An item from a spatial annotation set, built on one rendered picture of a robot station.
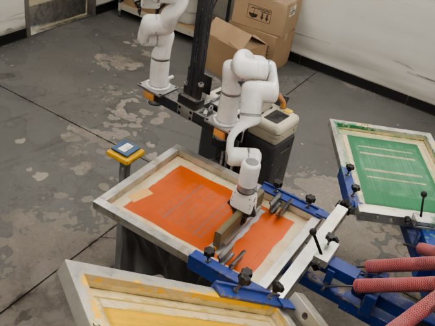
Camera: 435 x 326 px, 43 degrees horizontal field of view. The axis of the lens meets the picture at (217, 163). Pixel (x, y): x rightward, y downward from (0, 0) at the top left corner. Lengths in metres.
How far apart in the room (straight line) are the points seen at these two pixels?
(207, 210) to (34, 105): 2.81
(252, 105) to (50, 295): 1.72
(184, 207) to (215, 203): 0.14
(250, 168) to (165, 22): 0.85
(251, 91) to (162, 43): 0.74
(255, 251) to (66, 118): 2.82
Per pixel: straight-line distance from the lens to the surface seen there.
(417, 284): 1.97
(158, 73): 2.77
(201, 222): 2.29
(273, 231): 2.32
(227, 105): 2.53
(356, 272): 2.14
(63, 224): 3.67
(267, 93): 2.11
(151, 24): 2.58
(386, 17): 5.77
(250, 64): 2.17
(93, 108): 4.85
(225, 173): 2.52
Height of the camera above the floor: 2.46
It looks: 35 degrees down
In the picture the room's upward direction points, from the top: 10 degrees clockwise
